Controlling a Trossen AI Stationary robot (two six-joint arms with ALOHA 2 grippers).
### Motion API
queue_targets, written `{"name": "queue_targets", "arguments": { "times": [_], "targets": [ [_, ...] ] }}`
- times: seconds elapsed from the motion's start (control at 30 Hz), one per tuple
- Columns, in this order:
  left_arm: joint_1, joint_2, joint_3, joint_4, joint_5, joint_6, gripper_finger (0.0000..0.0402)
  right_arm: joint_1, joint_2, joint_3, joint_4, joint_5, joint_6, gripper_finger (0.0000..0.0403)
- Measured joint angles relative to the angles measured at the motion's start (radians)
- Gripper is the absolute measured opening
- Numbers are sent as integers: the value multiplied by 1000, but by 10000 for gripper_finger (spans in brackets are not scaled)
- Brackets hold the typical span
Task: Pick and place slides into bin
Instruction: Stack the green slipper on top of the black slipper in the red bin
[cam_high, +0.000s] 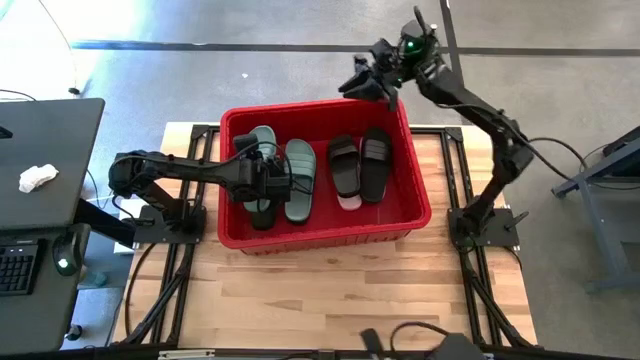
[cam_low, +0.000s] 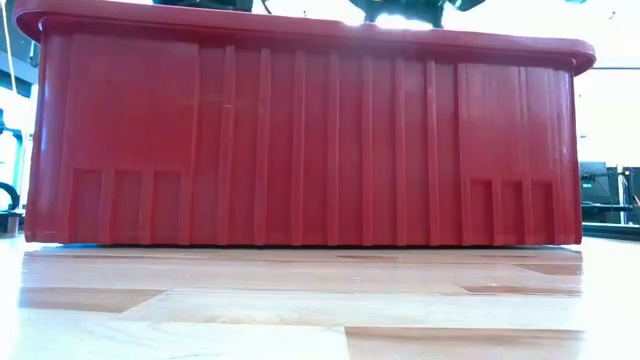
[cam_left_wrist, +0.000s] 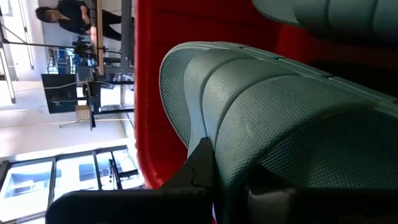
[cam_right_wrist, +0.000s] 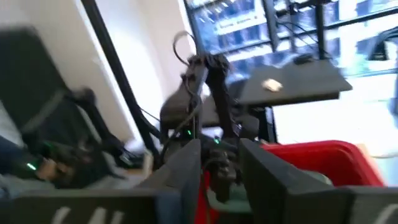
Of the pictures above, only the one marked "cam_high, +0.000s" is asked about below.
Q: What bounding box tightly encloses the black keyboard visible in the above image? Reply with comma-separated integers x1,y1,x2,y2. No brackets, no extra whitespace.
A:
0,239,44,297

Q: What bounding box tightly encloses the teal floor object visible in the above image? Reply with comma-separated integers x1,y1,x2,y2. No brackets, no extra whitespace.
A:
78,269,109,290

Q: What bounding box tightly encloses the black device cable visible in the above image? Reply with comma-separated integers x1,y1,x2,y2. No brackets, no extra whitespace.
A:
388,321,451,354

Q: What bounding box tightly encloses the green slide sandal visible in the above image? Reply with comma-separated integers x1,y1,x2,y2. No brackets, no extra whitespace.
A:
243,124,279,214
283,138,318,224

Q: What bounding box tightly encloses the dark grey keyboard desk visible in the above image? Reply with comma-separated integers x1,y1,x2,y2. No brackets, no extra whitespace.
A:
0,227,89,357

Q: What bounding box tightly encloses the black desk foot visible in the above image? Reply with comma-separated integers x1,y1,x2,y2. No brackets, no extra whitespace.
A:
74,198,136,247

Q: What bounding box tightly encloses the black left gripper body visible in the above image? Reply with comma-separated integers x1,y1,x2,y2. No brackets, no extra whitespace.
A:
227,132,295,204

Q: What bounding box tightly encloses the dark grey desk panel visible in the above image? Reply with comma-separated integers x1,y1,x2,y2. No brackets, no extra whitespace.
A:
0,97,106,231

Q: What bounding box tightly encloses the white crumpled tissue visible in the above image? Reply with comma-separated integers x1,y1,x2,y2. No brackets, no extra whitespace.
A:
18,163,60,194

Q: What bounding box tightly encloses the black computer mouse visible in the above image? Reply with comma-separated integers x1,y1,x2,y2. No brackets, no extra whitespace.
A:
52,230,84,278

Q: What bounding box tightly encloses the white power adapter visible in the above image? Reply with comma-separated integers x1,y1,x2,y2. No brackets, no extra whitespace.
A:
113,199,146,255

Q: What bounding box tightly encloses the black wide ribbed slide sandal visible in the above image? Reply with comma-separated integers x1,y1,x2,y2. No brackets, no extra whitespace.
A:
249,209,278,232

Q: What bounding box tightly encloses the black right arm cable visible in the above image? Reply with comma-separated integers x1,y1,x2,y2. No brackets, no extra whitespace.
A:
524,137,640,191

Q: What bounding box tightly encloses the red plastic bin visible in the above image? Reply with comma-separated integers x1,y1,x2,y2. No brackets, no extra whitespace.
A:
218,98,432,256

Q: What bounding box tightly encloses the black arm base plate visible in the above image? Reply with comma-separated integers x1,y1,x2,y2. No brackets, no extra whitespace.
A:
447,207,521,249
134,205,207,245

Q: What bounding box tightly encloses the pink slide sandal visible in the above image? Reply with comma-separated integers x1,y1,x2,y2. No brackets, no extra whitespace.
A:
337,193,363,212

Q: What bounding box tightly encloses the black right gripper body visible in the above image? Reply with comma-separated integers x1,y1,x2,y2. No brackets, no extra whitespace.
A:
369,18,444,87

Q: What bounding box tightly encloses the dark grey handheld device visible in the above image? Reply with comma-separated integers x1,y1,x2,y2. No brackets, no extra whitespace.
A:
429,332,487,360

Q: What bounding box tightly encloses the black table edge rail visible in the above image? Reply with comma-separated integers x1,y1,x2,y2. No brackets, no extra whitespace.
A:
112,343,640,360

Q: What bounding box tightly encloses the black blurred bar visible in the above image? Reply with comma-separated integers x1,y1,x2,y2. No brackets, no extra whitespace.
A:
359,327,387,360

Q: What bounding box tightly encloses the black loose cable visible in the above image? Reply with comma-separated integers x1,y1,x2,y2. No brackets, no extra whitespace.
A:
123,242,157,337

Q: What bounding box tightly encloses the grey metal cart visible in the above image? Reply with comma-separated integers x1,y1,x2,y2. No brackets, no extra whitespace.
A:
551,124,640,294

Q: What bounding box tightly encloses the silver metal bracket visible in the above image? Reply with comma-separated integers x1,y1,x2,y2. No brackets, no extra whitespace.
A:
158,349,216,360

